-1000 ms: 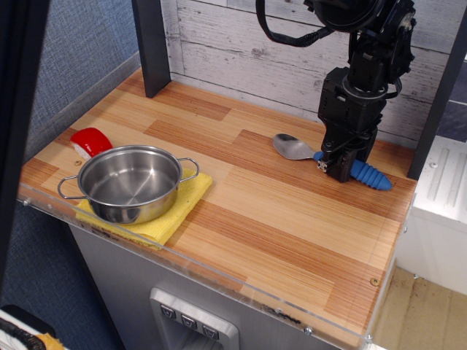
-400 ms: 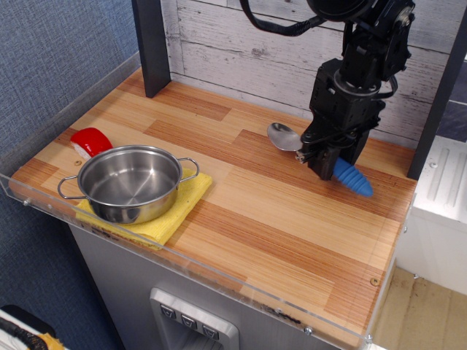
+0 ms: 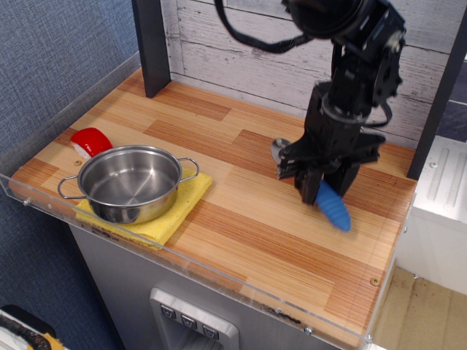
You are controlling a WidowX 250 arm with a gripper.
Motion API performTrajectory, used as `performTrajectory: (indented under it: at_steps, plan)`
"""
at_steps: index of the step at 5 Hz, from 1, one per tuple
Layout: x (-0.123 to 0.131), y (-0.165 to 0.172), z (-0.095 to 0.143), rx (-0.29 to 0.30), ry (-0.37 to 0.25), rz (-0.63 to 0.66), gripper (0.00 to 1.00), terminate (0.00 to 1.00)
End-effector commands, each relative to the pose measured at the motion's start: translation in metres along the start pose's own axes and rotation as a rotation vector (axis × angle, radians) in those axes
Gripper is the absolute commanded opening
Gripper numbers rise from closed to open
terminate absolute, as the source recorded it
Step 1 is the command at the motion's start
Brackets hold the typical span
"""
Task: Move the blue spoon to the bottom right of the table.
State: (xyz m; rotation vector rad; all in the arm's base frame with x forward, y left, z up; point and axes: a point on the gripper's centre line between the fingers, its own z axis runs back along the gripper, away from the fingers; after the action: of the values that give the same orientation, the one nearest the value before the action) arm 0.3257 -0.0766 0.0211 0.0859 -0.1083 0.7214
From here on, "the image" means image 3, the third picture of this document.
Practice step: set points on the clear acrylic table guard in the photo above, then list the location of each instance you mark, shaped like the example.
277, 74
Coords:
250, 252

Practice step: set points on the dark vertical post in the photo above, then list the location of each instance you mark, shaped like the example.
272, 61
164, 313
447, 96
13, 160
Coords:
446, 85
150, 33

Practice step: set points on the blue handled metal spoon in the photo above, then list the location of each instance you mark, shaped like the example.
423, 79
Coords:
327, 199

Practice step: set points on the yellow object bottom left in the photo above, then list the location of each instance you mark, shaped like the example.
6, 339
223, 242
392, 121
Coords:
44, 342

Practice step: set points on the dark left vertical post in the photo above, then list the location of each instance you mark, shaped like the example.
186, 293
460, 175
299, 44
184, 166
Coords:
150, 33

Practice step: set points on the stainless steel pot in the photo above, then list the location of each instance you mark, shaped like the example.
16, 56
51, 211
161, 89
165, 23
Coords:
130, 184

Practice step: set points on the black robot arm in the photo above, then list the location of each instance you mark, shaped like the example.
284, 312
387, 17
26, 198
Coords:
367, 37

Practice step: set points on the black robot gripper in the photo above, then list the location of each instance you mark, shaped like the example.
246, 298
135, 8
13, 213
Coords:
333, 143

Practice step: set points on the dark right vertical post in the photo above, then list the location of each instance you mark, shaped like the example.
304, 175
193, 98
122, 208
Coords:
446, 85

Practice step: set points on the red and white toy sushi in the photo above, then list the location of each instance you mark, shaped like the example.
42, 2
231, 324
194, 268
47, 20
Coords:
90, 142

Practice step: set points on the silver toy dispenser panel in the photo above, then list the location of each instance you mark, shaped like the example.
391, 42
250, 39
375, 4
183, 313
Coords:
183, 325

